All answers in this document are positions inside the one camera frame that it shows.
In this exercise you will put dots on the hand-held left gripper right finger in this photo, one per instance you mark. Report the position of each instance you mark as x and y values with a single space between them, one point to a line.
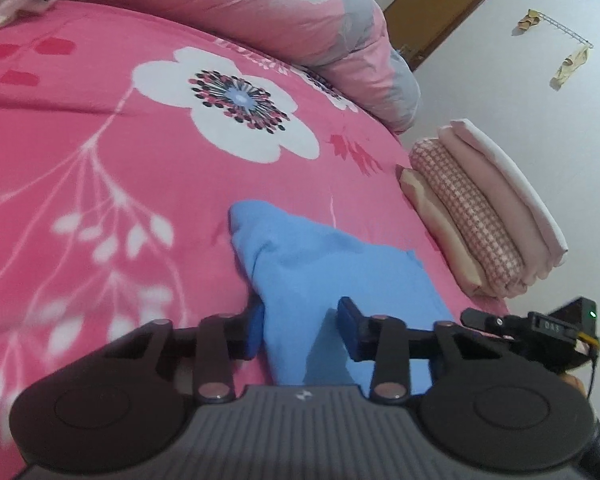
347 327

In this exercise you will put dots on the folded pale pink cloth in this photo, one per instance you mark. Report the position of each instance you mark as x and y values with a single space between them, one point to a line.
500 210

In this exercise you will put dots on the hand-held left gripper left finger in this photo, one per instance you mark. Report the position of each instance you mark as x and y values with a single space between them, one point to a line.
255 335

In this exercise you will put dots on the yellow yarn tie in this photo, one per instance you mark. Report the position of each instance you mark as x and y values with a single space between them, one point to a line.
590 342

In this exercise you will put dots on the person's right hand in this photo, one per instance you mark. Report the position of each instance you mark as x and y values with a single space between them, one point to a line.
575 382

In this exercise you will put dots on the pink floral bed sheet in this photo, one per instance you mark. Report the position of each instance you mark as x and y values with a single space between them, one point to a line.
80 160

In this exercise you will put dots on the folded cream cloth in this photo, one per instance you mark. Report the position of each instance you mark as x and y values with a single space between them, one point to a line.
440 230

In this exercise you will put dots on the folded pink checked cloth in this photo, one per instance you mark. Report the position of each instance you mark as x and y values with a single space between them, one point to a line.
465 215

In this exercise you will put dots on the beige hanging cloth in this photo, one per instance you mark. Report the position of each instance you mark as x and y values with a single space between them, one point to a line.
530 19
570 67

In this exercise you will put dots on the light blue t-shirt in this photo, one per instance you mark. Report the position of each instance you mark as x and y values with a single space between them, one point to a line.
320 270

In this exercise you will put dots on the pink floral duvet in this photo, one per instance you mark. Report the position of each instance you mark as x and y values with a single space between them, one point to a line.
260 10

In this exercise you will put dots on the brown wooden door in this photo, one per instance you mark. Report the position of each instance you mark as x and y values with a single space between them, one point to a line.
445 5

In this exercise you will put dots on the folded white cloth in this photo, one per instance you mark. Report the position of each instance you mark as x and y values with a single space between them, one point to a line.
520 185

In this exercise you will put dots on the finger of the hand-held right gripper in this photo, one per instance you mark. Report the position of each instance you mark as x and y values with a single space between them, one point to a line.
480 321

